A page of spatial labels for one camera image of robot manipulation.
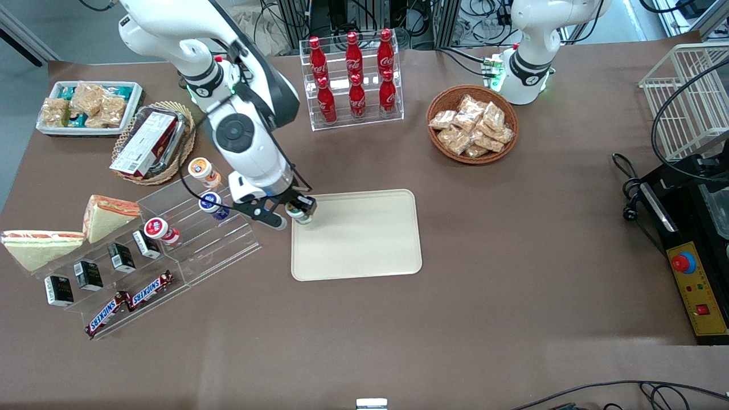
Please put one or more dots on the blue gum bottle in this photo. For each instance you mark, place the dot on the blue gum bottle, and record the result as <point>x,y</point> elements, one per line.
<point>213,205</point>

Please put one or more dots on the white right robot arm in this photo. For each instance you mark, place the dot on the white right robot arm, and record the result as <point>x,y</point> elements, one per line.
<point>239,131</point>

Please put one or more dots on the clear acrylic bottle rack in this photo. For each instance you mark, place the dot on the clear acrylic bottle rack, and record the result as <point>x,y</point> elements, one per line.
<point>364,122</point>

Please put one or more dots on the red and white cookie box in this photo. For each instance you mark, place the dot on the red and white cookie box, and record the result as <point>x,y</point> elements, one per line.
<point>142,145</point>

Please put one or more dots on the cream rectangular tray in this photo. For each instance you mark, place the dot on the cream rectangular tray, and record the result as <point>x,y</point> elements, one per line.
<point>356,234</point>

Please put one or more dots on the teal snack packet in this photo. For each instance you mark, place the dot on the teal snack packet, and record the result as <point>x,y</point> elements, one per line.
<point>67,91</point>
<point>121,90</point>

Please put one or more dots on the Snickers chocolate bar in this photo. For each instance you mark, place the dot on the Snickers chocolate bar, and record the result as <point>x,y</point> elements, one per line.
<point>151,289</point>
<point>107,313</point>

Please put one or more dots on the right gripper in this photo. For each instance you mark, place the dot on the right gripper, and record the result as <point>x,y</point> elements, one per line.
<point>292,197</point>

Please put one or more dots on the round woven wicker mat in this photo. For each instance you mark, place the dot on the round woven wicker mat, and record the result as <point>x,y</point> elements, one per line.
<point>185,154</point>

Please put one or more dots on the clear-wrapped rice cracker pack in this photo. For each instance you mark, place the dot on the clear-wrapped rice cracker pack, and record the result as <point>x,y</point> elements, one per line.
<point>55,112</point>
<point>88,98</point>
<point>112,109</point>

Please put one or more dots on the triangular wrapped sandwich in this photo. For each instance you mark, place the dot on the triangular wrapped sandwich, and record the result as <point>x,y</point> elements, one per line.
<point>108,216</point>
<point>42,247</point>

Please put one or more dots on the red cola bottle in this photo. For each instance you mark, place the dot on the red cola bottle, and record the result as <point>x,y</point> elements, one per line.
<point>385,52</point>
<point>353,56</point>
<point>357,98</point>
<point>388,94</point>
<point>326,101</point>
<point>316,60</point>

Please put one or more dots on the orange gum bottle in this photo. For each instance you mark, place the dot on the orange gum bottle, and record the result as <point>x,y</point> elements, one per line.
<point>204,172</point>

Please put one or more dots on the small black carton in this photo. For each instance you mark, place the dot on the small black carton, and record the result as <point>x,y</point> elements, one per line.
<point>146,244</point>
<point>121,257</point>
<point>58,290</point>
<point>88,275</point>

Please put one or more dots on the round brown wicker basket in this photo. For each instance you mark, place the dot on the round brown wicker basket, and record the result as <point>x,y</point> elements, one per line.
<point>441,97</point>

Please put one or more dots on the white connector block green lights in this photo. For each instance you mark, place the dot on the white connector block green lights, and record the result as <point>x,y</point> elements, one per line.
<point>493,69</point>

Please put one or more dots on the white rectangular plastic bin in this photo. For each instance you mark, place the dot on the white rectangular plastic bin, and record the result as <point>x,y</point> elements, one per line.
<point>134,108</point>

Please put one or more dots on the red rocker switch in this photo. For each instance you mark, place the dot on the red rocker switch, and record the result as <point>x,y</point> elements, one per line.
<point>702,310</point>

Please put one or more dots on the silver metal bar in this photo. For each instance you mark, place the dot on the silver metal bar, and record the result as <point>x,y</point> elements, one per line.
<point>656,206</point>

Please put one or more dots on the black control box yellow panel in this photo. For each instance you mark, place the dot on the black control box yellow panel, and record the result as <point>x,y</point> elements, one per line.
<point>692,250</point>

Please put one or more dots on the clear acrylic stepped stand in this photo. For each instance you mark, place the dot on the clear acrylic stepped stand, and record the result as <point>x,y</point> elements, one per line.
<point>114,285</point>
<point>222,245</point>

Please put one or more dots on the grey metal table bar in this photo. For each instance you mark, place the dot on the grey metal table bar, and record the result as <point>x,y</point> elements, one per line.
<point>25,37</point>

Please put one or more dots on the red gum bottle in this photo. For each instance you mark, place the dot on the red gum bottle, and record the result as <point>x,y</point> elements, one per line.
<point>160,230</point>

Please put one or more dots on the clear-wrapped tan snack pack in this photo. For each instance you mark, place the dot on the clear-wrapped tan snack pack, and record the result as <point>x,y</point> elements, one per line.
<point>498,136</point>
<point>494,115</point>
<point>455,141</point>
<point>470,108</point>
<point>442,119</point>
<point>477,151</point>

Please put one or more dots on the red emergency stop button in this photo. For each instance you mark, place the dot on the red emergency stop button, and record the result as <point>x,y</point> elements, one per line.
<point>683,262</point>

